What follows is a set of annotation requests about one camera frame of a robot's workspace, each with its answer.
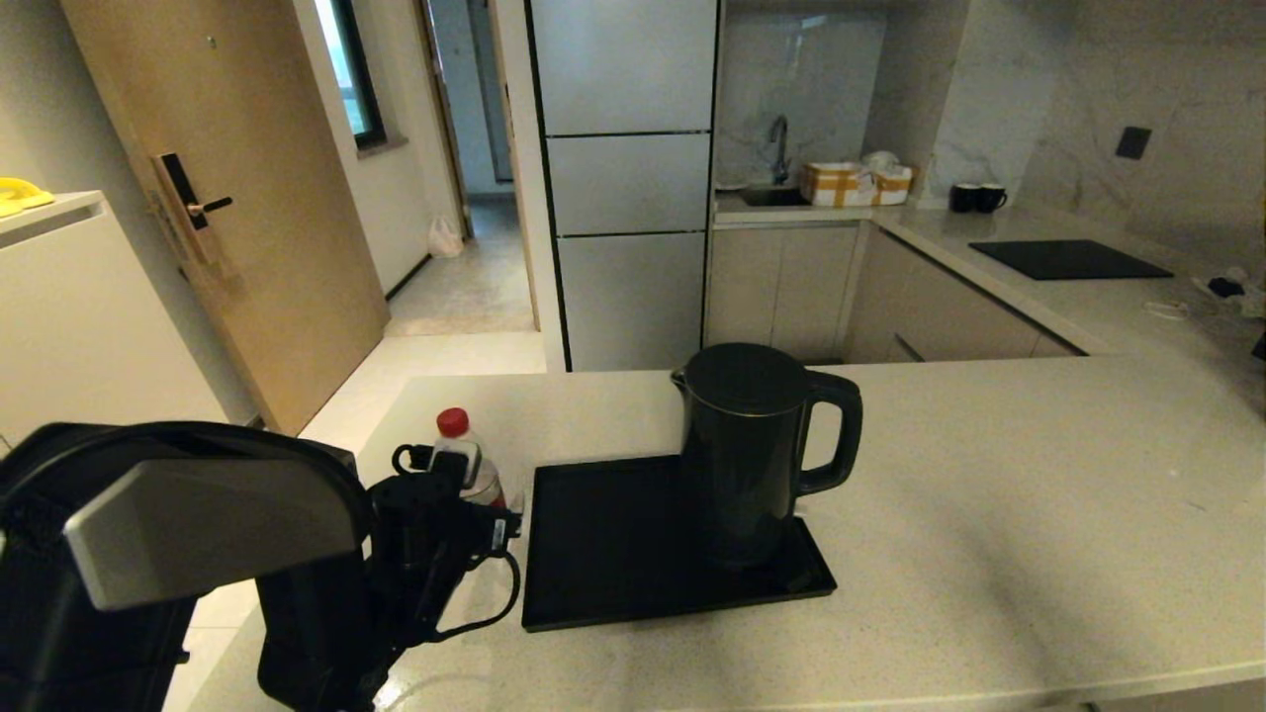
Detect clear red-label water bottle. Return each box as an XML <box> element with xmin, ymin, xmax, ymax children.
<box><xmin>432</xmin><ymin>406</ymin><xmax>507</xmax><ymax>510</ymax></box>

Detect black electric kettle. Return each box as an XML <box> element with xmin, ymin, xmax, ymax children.
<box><xmin>671</xmin><ymin>342</ymin><xmax>864</xmax><ymax>568</ymax></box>

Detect black rectangular tray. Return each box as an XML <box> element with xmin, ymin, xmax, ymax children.
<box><xmin>521</xmin><ymin>454</ymin><xmax>839</xmax><ymax>633</ymax></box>

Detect light wooden door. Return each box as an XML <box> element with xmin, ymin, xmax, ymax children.
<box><xmin>61</xmin><ymin>0</ymin><xmax>391</xmax><ymax>436</ymax></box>

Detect silver refrigerator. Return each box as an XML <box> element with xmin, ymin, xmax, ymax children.
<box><xmin>524</xmin><ymin>0</ymin><xmax>721</xmax><ymax>373</ymax></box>

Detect white tall cabinet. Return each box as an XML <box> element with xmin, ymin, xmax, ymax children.
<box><xmin>0</xmin><ymin>192</ymin><xmax>230</xmax><ymax>441</ymax></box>

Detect beige kitchen base cabinets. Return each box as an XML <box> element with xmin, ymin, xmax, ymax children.
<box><xmin>702</xmin><ymin>221</ymin><xmax>1085</xmax><ymax>367</ymax></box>

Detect dark framed window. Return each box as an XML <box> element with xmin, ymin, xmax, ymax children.
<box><xmin>316</xmin><ymin>0</ymin><xmax>389</xmax><ymax>151</ymax></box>

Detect yellow checked basket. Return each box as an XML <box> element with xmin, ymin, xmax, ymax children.
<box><xmin>801</xmin><ymin>161</ymin><xmax>915</xmax><ymax>208</ymax></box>

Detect yellow object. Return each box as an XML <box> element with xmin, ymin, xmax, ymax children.
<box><xmin>0</xmin><ymin>177</ymin><xmax>57</xmax><ymax>219</ymax></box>

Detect black induction cooktop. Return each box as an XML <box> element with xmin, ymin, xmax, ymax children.
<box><xmin>968</xmin><ymin>239</ymin><xmax>1176</xmax><ymax>281</ymax></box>

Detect black and white clutter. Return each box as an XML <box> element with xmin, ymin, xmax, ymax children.
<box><xmin>1195</xmin><ymin>265</ymin><xmax>1266</xmax><ymax>319</ymax></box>

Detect black camera cable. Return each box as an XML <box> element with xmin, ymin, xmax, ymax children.
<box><xmin>392</xmin><ymin>443</ymin><xmax>523</xmax><ymax>644</ymax></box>

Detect black door lock handle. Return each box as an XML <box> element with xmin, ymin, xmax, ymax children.
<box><xmin>151</xmin><ymin>152</ymin><xmax>235</xmax><ymax>266</ymax></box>

